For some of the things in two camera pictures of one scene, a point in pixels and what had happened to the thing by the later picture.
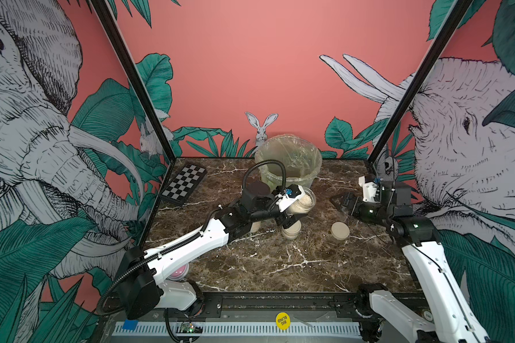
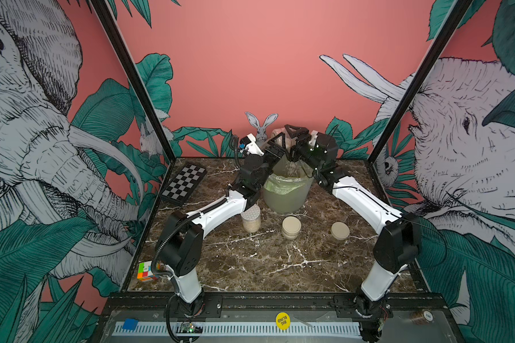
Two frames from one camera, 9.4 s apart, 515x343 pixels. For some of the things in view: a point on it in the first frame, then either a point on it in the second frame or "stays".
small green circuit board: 187,327 stays
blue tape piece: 129,324 stays
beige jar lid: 340,231 stays
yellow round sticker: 282,320 stays
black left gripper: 270,198 → 278,153
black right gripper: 359,204 → 295,156
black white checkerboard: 182,186 stays
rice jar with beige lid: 305,204 → 278,141
